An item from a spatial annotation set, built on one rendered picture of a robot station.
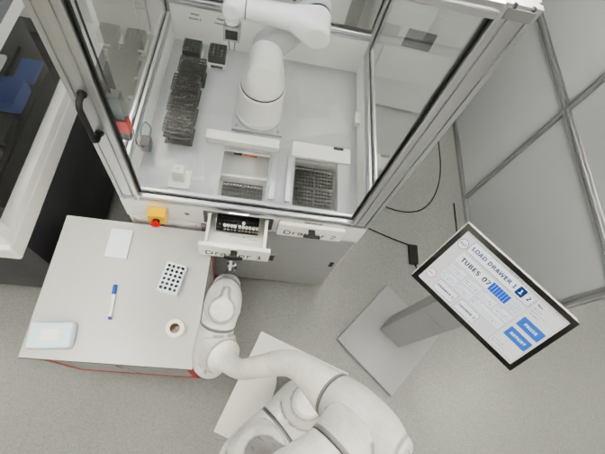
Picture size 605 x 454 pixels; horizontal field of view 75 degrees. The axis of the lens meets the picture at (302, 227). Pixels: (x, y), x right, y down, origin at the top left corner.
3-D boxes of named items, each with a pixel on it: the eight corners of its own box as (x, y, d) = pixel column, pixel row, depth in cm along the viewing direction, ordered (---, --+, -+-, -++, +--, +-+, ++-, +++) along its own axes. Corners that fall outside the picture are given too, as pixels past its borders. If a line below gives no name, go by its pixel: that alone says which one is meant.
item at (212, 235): (264, 256, 168) (266, 251, 162) (203, 249, 164) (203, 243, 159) (272, 177, 185) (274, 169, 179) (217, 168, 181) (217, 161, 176)
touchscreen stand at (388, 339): (390, 395, 234) (495, 389, 143) (336, 340, 242) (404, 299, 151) (436, 337, 255) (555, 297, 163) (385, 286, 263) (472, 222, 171)
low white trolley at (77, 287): (202, 381, 219) (192, 369, 151) (84, 373, 210) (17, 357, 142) (217, 281, 244) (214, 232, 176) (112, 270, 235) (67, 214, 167)
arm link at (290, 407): (327, 406, 142) (344, 404, 123) (289, 445, 134) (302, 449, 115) (298, 370, 146) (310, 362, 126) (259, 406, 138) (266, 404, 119)
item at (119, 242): (126, 259, 164) (125, 258, 162) (104, 257, 163) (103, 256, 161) (133, 231, 169) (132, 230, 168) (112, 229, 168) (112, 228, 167)
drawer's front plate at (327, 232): (338, 241, 179) (346, 232, 169) (275, 234, 175) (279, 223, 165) (338, 238, 179) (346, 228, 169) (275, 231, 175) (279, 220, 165)
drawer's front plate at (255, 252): (267, 261, 168) (270, 252, 159) (198, 254, 164) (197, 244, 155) (267, 258, 169) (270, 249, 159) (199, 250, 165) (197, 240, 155)
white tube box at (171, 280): (176, 296, 161) (176, 294, 158) (157, 291, 161) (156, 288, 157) (187, 268, 167) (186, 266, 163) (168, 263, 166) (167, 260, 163)
